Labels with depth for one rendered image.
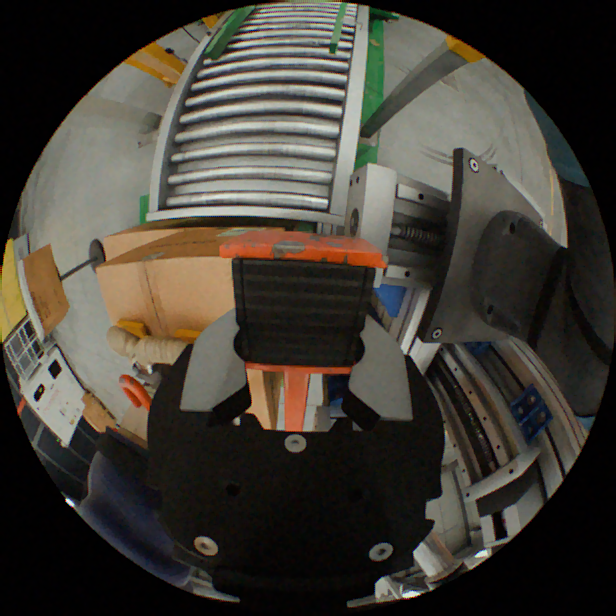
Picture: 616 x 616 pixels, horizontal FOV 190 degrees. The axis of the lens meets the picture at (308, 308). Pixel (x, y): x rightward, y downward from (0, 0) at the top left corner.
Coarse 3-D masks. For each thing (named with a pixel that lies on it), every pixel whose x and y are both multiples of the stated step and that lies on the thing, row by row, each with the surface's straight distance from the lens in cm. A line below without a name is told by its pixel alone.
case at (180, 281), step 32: (128, 256) 49; (160, 256) 36; (192, 256) 31; (128, 288) 43; (160, 288) 36; (192, 288) 32; (224, 288) 29; (128, 320) 49; (160, 320) 40; (192, 320) 35; (256, 384) 41
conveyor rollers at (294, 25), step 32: (320, 0) 160; (256, 32) 118; (288, 32) 113; (320, 32) 112; (352, 32) 119; (224, 64) 101; (256, 64) 95; (288, 64) 92; (320, 64) 91; (224, 96) 87; (320, 96) 80; (224, 128) 77; (256, 128) 73; (288, 128) 71; (320, 128) 70; (192, 160) 81; (224, 192) 71; (256, 192) 67; (288, 192) 66
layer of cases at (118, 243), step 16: (144, 224) 140; (160, 224) 114; (176, 224) 98; (192, 224) 89; (208, 224) 84; (224, 224) 81; (240, 224) 80; (256, 224) 81; (272, 224) 84; (288, 224) 90; (112, 240) 115; (128, 240) 103; (144, 240) 94; (112, 256) 117
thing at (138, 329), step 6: (120, 324) 48; (126, 324) 46; (132, 324) 45; (138, 324) 44; (144, 324) 44; (132, 330) 45; (138, 330) 43; (144, 330) 44; (138, 336) 45; (132, 366) 50; (138, 372) 50
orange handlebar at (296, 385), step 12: (120, 384) 36; (132, 384) 34; (288, 384) 17; (300, 384) 17; (132, 396) 38; (144, 396) 34; (288, 396) 18; (300, 396) 18; (288, 408) 20; (300, 408) 20; (288, 420) 22; (300, 420) 22
